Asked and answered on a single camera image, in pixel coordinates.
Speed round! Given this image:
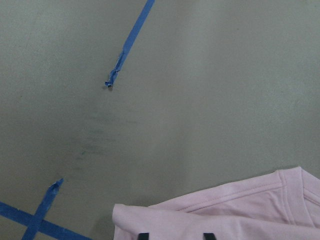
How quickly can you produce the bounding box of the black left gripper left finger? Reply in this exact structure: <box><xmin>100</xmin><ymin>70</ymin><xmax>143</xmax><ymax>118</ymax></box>
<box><xmin>138</xmin><ymin>232</ymin><xmax>149</xmax><ymax>240</ymax></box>

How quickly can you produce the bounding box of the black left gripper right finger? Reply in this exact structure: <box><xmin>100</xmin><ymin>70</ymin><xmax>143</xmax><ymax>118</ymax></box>
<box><xmin>203</xmin><ymin>232</ymin><xmax>215</xmax><ymax>240</ymax></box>

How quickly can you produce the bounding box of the pink Snoopy t-shirt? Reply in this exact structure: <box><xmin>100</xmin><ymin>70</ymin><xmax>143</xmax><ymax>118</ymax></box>
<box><xmin>112</xmin><ymin>167</ymin><xmax>320</xmax><ymax>240</ymax></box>

